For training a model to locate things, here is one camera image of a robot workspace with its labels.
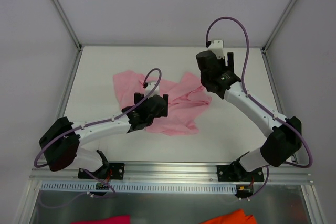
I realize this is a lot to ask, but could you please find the pink t shirt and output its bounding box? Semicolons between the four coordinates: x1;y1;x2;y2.
113;70;212;136

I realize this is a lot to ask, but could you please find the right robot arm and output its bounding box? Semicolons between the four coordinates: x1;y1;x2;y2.
196;50;302;181

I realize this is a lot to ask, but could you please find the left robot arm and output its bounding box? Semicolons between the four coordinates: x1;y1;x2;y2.
39;93;169;179

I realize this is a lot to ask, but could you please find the red t shirt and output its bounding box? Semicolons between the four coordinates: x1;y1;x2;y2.
71;215;131;224

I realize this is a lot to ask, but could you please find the orange t shirt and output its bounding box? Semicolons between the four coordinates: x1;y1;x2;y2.
203;209;257;224

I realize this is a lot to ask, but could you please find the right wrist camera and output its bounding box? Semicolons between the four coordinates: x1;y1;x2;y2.
206;39;225;59

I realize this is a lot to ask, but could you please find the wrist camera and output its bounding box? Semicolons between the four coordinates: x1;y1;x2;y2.
206;39;225;59
144;82;160;97

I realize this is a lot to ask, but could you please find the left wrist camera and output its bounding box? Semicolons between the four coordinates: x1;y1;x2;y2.
144;82;160;97

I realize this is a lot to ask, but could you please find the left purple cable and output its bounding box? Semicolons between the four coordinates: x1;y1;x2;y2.
34;68;162;168

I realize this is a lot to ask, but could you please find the purple cable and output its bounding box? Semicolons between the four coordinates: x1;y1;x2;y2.
205;16;313;167
34;68;162;168

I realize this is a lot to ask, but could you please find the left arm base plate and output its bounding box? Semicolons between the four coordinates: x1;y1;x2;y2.
77;162;125;180

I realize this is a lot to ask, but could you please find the aluminium mounting rail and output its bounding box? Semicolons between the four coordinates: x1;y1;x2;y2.
29;161;314;185

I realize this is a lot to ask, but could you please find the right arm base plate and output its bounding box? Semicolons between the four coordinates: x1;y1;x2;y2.
216;159;265;182

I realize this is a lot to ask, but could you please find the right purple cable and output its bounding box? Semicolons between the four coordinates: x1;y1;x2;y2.
205;16;313;167

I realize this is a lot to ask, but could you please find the slotted cable duct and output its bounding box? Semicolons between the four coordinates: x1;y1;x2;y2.
40;180;237;195

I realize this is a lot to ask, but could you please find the right aluminium frame post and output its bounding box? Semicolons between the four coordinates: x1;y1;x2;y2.
262;0;298;51

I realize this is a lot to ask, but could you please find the aluminium frame post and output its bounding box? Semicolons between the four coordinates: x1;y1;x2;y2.
51;0;82;51
262;0;298;51

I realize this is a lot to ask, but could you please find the left aluminium frame post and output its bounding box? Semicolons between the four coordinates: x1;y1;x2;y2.
51;0;82;51

